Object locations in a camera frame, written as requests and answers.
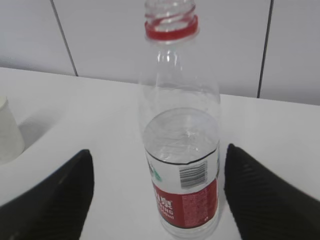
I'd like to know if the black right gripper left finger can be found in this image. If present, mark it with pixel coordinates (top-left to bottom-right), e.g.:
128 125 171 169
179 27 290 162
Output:
0 149 95 240

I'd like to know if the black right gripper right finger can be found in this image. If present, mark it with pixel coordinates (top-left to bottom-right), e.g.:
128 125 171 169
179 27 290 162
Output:
224 144 320 240

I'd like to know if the white paper cup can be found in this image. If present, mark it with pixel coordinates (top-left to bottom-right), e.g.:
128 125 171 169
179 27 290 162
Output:
0 96 25 165

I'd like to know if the clear water bottle red label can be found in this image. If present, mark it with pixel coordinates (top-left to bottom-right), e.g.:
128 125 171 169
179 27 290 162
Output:
138 0 221 240

